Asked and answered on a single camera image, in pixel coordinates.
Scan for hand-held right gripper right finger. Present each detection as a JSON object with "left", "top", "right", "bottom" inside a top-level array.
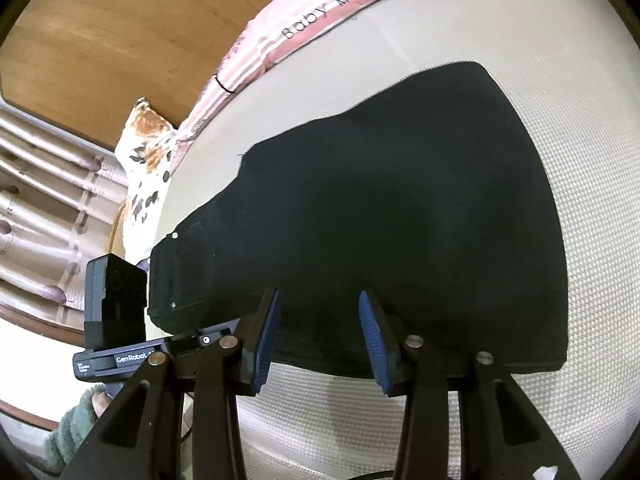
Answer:
[{"left": 359, "top": 290, "right": 581, "bottom": 480}]

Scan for black pants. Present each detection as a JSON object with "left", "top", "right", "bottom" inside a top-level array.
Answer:
[{"left": 148, "top": 61, "right": 571, "bottom": 378}]

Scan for person's left hand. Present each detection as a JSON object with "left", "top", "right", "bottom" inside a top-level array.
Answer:
[{"left": 92, "top": 389, "right": 119, "bottom": 419}]

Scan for wooden headboard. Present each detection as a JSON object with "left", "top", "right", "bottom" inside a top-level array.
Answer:
[{"left": 0, "top": 0, "right": 416, "bottom": 151}]

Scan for floral pillow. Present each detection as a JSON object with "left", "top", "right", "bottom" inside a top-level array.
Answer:
[{"left": 114, "top": 97, "right": 179, "bottom": 266}]

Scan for pink striped tree-print pillow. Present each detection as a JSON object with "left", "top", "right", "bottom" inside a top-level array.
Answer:
[{"left": 172, "top": 0, "right": 526, "bottom": 173}]

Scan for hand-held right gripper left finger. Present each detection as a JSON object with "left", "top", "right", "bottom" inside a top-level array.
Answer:
[{"left": 60, "top": 287, "right": 282, "bottom": 480}]

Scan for beige curtain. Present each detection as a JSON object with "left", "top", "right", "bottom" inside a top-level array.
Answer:
[{"left": 0, "top": 102, "right": 128, "bottom": 321}]

